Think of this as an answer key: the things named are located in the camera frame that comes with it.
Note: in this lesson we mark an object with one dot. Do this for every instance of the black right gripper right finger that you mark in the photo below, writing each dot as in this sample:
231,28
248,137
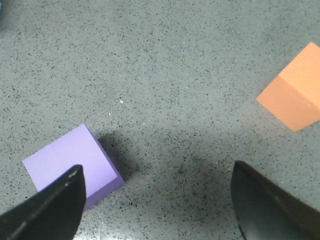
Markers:
264,211

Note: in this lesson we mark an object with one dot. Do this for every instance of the light purple foam cube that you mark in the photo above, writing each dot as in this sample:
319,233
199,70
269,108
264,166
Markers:
77,147

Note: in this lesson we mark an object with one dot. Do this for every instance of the orange foam cube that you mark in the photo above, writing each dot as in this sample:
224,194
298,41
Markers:
293,96

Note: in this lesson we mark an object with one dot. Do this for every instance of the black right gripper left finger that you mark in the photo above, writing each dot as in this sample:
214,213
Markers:
52,214

